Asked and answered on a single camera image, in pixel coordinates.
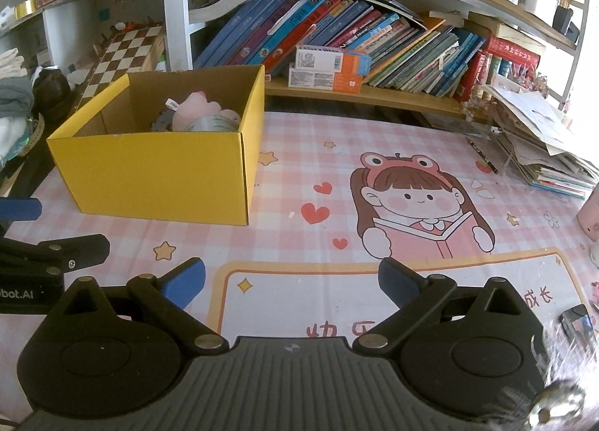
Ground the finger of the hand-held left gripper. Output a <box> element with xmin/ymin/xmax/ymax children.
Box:
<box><xmin>0</xmin><ymin>197</ymin><xmax>43</xmax><ymax>224</ymax></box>
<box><xmin>0</xmin><ymin>233</ymin><xmax>111</xmax><ymax>275</ymax></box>

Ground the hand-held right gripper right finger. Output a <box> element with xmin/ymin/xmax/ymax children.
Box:
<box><xmin>351</xmin><ymin>256</ymin><xmax>539</xmax><ymax>354</ymax></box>

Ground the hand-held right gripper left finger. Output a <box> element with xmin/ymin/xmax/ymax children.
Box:
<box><xmin>40</xmin><ymin>256</ymin><xmax>230</xmax><ymax>354</ymax></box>

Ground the yellow cardboard box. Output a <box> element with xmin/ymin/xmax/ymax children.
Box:
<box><xmin>46</xmin><ymin>65</ymin><xmax>266</xmax><ymax>227</ymax></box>

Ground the pink plush pig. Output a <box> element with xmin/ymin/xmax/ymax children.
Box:
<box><xmin>165</xmin><ymin>91</ymin><xmax>241</xmax><ymax>131</ymax></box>

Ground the grey cloth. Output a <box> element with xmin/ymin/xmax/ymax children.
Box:
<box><xmin>0</xmin><ymin>78</ymin><xmax>34</xmax><ymax>120</ymax></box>

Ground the dark bag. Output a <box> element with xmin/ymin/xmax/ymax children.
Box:
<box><xmin>30</xmin><ymin>66</ymin><xmax>72</xmax><ymax>120</ymax></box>

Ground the black marker pen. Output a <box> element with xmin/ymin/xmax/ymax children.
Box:
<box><xmin>465</xmin><ymin>135</ymin><xmax>501</xmax><ymax>174</ymax></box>

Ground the pink printed table mat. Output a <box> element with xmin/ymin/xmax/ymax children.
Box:
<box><xmin>0</xmin><ymin>110</ymin><xmax>599</xmax><ymax>352</ymax></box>

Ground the wooden chessboard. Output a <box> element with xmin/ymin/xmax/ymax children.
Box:
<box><xmin>70</xmin><ymin>25</ymin><xmax>164</xmax><ymax>114</ymax></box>

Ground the clear bead ornament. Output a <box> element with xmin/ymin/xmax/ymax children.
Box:
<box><xmin>462</xmin><ymin>94</ymin><xmax>494</xmax><ymax>122</ymax></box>

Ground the pink printed cup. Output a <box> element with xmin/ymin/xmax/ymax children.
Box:
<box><xmin>577</xmin><ymin>188</ymin><xmax>599</xmax><ymax>241</ymax></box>

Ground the stack of papers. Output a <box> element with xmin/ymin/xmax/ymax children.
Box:
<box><xmin>487</xmin><ymin>82</ymin><xmax>599</xmax><ymax>200</ymax></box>

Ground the orange white carton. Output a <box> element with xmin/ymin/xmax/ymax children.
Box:
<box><xmin>288</xmin><ymin>64</ymin><xmax>366</xmax><ymax>94</ymax></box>
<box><xmin>295</xmin><ymin>45</ymin><xmax>372</xmax><ymax>76</ymax></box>

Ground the white bookshelf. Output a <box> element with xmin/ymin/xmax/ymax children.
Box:
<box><xmin>0</xmin><ymin>0</ymin><xmax>593</xmax><ymax>125</ymax></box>

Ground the row of books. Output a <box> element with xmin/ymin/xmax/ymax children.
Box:
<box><xmin>194</xmin><ymin>0</ymin><xmax>546</xmax><ymax>102</ymax></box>

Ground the small black box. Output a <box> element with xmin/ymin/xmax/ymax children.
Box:
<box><xmin>552</xmin><ymin>5</ymin><xmax>574</xmax><ymax>36</ymax></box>

